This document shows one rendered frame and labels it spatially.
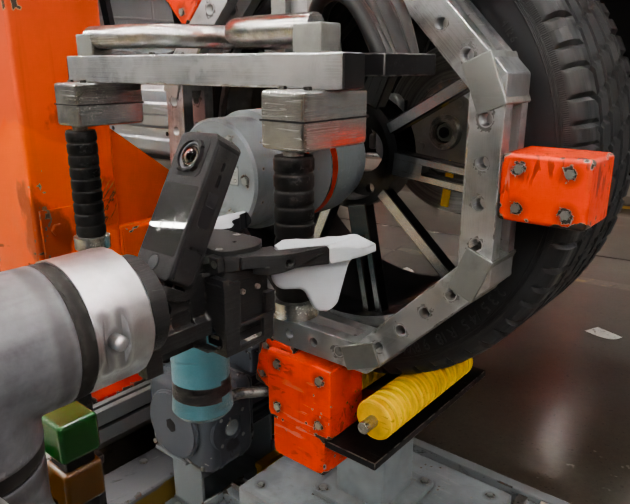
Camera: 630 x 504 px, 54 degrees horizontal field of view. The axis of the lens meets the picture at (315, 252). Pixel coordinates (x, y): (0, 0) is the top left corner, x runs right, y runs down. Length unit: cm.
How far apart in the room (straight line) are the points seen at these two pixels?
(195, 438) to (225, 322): 75
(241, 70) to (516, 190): 30
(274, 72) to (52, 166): 62
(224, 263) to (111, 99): 39
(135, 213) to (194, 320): 78
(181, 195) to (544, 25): 44
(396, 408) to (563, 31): 50
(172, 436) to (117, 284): 87
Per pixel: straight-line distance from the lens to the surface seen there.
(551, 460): 178
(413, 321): 76
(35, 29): 110
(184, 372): 89
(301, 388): 91
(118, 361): 41
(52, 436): 63
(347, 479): 117
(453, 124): 116
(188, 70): 66
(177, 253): 44
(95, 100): 79
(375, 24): 59
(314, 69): 54
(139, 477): 145
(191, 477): 137
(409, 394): 89
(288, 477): 124
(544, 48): 73
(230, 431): 122
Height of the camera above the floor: 97
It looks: 17 degrees down
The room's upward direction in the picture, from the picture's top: straight up
